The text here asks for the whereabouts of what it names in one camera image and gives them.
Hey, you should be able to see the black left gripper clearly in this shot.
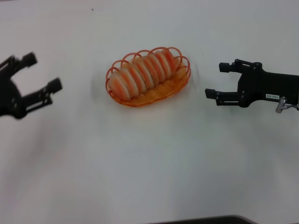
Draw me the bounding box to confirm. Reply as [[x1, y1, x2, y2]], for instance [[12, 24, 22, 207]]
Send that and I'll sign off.
[[0, 52, 64, 120]]

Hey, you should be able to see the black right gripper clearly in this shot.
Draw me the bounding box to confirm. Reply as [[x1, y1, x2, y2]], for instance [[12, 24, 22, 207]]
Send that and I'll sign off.
[[204, 58, 299, 109]]

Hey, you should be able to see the orange plastic woven basket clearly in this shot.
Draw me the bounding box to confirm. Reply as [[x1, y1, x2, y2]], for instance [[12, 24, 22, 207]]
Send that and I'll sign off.
[[105, 46, 191, 108]]

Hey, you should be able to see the orange striped shrimp toy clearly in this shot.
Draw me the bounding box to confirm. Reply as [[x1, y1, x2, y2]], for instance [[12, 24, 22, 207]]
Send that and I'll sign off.
[[107, 49, 178, 100]]

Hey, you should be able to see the silver metal cable connector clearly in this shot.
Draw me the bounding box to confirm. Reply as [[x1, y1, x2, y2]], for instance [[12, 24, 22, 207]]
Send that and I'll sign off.
[[275, 96, 299, 114]]

